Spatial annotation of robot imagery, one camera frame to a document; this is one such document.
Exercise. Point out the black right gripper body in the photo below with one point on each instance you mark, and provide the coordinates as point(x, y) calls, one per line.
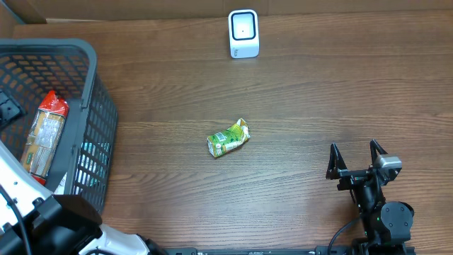
point(356, 173)

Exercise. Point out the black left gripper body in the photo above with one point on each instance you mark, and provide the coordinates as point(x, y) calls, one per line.
point(6, 108)

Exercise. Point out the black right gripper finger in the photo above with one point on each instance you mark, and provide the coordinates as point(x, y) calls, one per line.
point(376, 151)
point(336, 166)

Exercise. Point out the orange spaghetti packet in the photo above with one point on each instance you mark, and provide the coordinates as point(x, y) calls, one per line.
point(43, 136)

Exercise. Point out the green drink carton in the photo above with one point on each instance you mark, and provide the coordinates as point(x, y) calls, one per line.
point(227, 140)

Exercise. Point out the mint green tissue pack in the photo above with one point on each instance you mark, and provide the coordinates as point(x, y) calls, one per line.
point(95, 161)

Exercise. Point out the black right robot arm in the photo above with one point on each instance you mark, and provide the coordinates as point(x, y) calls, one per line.
point(387, 225)

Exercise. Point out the white barcode scanner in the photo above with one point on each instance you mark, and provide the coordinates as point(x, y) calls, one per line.
point(244, 41)

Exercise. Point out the grey plastic shopping basket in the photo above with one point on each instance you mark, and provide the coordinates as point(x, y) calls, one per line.
point(30, 69)

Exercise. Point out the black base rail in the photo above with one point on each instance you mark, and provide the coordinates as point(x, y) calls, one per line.
point(318, 250)

